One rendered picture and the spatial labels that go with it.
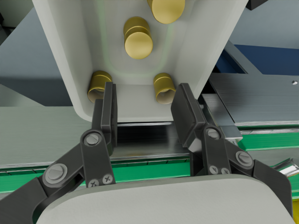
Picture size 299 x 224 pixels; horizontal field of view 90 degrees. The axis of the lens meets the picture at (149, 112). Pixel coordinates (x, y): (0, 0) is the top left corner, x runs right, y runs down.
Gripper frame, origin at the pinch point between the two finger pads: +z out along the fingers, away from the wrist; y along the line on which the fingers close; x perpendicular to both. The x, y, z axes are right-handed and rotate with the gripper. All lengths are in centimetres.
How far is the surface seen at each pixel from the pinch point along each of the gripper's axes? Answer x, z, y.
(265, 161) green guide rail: -9.3, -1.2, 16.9
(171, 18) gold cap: 3.2, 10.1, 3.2
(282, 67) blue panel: -9.4, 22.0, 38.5
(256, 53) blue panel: -9.3, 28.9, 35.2
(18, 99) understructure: -37, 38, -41
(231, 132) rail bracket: -6.4, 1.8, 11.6
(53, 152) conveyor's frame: -16.4, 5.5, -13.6
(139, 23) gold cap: 1.7, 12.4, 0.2
